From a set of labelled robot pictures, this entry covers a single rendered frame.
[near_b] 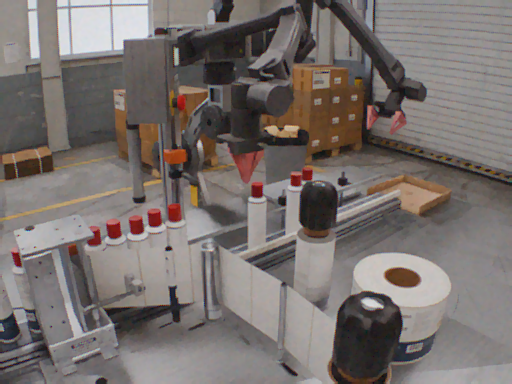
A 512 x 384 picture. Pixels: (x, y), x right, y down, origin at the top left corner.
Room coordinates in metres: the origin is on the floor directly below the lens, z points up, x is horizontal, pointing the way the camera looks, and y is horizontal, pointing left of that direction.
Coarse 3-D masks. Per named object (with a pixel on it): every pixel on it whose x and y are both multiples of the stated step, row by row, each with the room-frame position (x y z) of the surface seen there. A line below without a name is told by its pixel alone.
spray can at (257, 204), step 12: (252, 192) 1.02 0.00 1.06; (252, 204) 1.01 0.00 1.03; (264, 204) 1.02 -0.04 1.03; (252, 216) 1.01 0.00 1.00; (264, 216) 1.02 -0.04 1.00; (252, 228) 1.01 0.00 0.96; (264, 228) 1.02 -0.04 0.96; (252, 240) 1.01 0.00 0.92; (264, 240) 1.02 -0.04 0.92; (264, 252) 1.02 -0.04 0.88
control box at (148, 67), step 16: (128, 48) 0.87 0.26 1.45; (144, 48) 0.87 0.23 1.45; (160, 48) 0.87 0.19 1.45; (128, 64) 0.87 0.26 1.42; (144, 64) 0.87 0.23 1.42; (160, 64) 0.87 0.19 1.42; (128, 80) 0.87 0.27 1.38; (144, 80) 0.87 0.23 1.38; (160, 80) 0.87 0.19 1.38; (128, 96) 0.87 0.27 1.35; (144, 96) 0.87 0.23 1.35; (160, 96) 0.87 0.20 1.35; (176, 96) 0.98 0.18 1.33; (128, 112) 0.87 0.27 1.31; (144, 112) 0.87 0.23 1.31; (160, 112) 0.87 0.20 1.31
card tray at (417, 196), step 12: (396, 180) 1.72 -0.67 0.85; (408, 180) 1.74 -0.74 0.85; (420, 180) 1.69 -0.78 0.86; (372, 192) 1.60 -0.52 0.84; (384, 192) 1.61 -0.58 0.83; (408, 192) 1.61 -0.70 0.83; (420, 192) 1.61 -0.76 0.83; (432, 192) 1.61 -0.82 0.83; (444, 192) 1.58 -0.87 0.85; (408, 204) 1.48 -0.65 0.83; (420, 204) 1.47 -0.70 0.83; (432, 204) 1.44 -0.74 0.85
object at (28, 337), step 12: (360, 204) 1.37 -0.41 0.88; (384, 204) 1.37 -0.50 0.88; (360, 216) 1.27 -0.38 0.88; (240, 252) 1.02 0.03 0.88; (108, 312) 0.73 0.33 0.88; (24, 324) 0.65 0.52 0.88; (24, 336) 0.61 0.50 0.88; (36, 336) 0.62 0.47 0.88; (0, 348) 0.56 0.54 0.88; (12, 348) 0.57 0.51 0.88
